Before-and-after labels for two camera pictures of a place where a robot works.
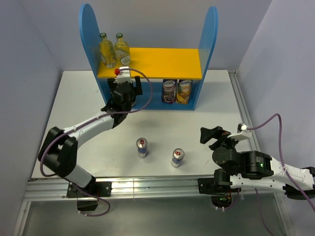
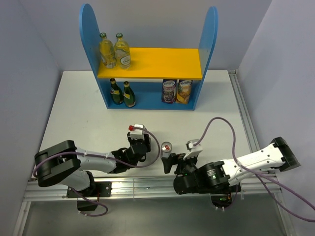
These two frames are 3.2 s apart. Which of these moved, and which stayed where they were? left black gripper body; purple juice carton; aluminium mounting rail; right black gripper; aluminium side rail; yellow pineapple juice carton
Moved: left black gripper body; right black gripper
Stayed: aluminium side rail; aluminium mounting rail; yellow pineapple juice carton; purple juice carton
